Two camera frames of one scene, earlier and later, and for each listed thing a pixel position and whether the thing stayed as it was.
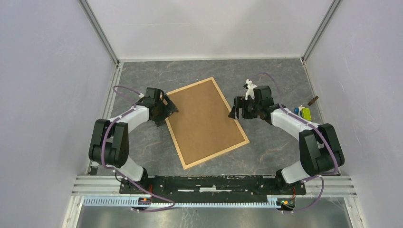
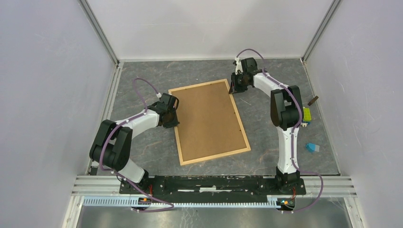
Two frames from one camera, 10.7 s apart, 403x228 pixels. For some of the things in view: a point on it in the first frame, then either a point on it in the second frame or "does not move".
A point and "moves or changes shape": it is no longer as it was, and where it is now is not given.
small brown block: [312, 100] does not move
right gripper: [234, 114] to [234, 88]
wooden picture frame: [236, 121] moves or changes shape
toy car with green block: [303, 112] does not move
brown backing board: [206, 126] moves or changes shape
